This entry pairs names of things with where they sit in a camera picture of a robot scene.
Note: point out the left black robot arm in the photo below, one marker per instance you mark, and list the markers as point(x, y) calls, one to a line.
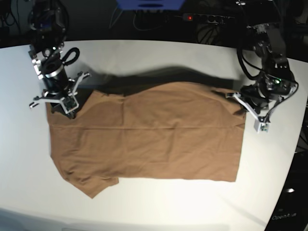
point(274, 82)

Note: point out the blue box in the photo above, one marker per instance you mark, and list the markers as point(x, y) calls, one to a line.
point(150, 4)

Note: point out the black power strip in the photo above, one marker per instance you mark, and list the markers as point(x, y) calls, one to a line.
point(208, 19)

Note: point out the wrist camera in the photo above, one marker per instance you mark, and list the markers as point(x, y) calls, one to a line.
point(70, 104)
point(260, 126)

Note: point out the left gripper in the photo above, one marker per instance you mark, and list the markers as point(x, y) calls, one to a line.
point(261, 108)

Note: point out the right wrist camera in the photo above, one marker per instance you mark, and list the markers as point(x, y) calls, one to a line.
point(70, 104)

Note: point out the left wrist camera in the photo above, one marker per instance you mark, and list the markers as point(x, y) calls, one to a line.
point(260, 126)

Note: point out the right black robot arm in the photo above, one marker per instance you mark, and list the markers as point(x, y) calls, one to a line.
point(49, 20)

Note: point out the brown T-shirt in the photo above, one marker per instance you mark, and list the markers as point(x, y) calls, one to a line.
point(178, 130)

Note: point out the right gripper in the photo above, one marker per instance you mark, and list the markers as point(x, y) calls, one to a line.
point(56, 99)

